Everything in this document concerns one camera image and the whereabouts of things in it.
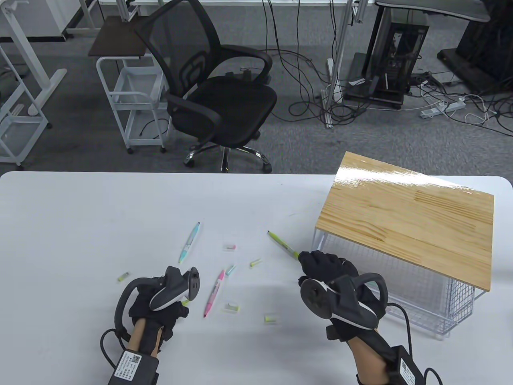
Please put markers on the aluminium frame leg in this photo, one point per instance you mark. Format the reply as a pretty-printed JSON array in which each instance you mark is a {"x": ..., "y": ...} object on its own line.
[{"x": 339, "y": 52}]

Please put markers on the grey desk top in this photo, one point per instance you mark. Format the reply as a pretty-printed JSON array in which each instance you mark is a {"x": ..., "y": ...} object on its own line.
[{"x": 441, "y": 10}]

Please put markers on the pink highlighter cap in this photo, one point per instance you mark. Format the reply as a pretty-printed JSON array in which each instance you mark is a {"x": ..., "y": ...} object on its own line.
[{"x": 229, "y": 246}]

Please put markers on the white cabinet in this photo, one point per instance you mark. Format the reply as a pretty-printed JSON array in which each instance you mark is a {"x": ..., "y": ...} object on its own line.
[{"x": 48, "y": 16}]

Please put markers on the white cart with brown top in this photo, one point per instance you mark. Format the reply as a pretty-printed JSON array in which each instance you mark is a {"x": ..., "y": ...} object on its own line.
[{"x": 120, "y": 38}]

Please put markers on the pink double-ended highlighter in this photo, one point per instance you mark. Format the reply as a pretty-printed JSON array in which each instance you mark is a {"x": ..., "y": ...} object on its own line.
[{"x": 214, "y": 292}]

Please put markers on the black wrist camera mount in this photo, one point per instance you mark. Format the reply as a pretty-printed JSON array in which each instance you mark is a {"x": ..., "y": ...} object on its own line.
[{"x": 334, "y": 333}]

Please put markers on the person's right hand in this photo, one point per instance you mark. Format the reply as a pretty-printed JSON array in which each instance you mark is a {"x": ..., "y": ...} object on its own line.
[{"x": 320, "y": 264}]

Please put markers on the white standing desk leg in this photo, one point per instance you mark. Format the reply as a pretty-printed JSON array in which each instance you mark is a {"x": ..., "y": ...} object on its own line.
[{"x": 47, "y": 86}]

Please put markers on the green highlighter cap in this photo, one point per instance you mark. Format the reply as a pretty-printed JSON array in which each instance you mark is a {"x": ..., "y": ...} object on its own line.
[
  {"x": 123, "y": 276},
  {"x": 270, "y": 319},
  {"x": 231, "y": 307},
  {"x": 255, "y": 262}
]

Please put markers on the black mesh office chair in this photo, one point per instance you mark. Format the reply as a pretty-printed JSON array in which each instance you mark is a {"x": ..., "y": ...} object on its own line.
[{"x": 224, "y": 100}]

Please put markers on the person's left forearm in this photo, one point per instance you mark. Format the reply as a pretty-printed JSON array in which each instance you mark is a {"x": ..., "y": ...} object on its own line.
[{"x": 138, "y": 335}]

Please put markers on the person's right forearm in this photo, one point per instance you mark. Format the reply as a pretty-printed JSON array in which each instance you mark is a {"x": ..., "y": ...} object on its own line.
[{"x": 368, "y": 357}]

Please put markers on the black stand base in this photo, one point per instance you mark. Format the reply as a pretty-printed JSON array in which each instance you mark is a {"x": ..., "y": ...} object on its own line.
[{"x": 481, "y": 48}]

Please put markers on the teal double-ended highlighter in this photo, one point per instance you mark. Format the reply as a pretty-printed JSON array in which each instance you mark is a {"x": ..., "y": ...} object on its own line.
[{"x": 188, "y": 244}]

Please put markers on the black computer tower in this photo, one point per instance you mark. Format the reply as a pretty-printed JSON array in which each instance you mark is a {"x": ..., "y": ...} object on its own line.
[{"x": 396, "y": 52}]

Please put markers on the person's left hand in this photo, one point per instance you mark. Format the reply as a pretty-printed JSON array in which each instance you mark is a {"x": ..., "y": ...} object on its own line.
[{"x": 164, "y": 317}]

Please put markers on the grey black hand tracker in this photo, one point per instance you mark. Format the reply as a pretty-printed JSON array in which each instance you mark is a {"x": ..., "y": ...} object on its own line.
[
  {"x": 316, "y": 296},
  {"x": 172, "y": 288}
]

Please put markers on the teal highlighter cap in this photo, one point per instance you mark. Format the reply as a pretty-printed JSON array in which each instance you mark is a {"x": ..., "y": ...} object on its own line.
[{"x": 230, "y": 269}]

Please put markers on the white power strip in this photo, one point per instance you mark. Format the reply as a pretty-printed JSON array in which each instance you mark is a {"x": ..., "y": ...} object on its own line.
[{"x": 441, "y": 108}]

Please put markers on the black wrist-worn box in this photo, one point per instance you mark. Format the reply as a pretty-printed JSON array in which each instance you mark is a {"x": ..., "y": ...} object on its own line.
[
  {"x": 406, "y": 367},
  {"x": 132, "y": 367}
]

